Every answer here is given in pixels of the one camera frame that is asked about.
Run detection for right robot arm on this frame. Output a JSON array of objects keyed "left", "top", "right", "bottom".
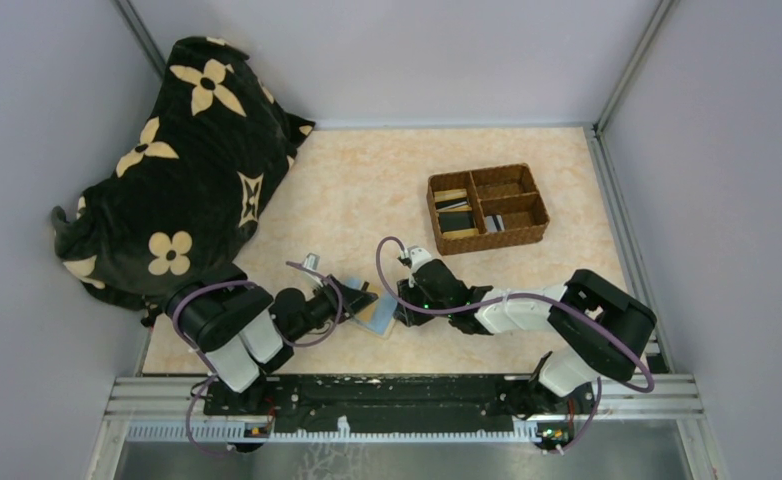
[{"left": 396, "top": 259, "right": 657, "bottom": 398}]

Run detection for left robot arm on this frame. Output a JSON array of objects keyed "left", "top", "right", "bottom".
[{"left": 160, "top": 264, "right": 379, "bottom": 394}]

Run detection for cards in basket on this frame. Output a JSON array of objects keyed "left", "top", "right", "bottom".
[{"left": 433, "top": 189, "right": 479, "bottom": 239}]

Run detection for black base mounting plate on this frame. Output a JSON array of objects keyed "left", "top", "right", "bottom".
[{"left": 203, "top": 374, "right": 593, "bottom": 434}]

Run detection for brown woven divided basket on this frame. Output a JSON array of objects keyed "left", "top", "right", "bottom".
[{"left": 426, "top": 164, "right": 550, "bottom": 255}]

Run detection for black floral blanket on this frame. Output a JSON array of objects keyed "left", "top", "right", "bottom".
[{"left": 50, "top": 36, "right": 315, "bottom": 327}]

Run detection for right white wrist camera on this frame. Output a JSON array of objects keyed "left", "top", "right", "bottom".
[{"left": 398, "top": 246, "right": 434, "bottom": 273}]

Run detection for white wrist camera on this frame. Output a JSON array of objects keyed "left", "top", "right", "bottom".
[
  {"left": 398, "top": 246, "right": 434, "bottom": 273},
  {"left": 302, "top": 253, "right": 320, "bottom": 272}
]

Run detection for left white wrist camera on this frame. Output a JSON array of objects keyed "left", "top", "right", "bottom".
[{"left": 302, "top": 253, "right": 320, "bottom": 272}]

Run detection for aluminium frame rail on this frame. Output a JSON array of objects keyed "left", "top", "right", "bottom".
[{"left": 585, "top": 1, "right": 705, "bottom": 420}]

